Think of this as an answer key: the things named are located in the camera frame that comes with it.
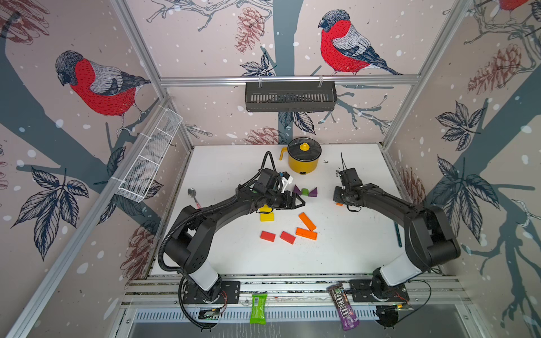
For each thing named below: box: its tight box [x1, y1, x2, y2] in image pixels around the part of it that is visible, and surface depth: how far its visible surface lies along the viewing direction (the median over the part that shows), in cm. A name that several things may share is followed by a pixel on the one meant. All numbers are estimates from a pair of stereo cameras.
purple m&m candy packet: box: [326, 282, 360, 331], surface depth 71 cm
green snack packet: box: [249, 293, 268, 325], surface depth 71 cm
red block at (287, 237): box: [279, 230, 296, 246], surface depth 89 cm
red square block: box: [259, 230, 277, 243], surface depth 89 cm
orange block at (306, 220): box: [298, 211, 317, 231], surface depth 94 cm
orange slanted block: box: [295, 227, 318, 241], surface depth 90 cm
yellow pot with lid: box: [278, 137, 322, 175], surface depth 107 cm
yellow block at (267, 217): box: [259, 211, 275, 223], surface depth 94 cm
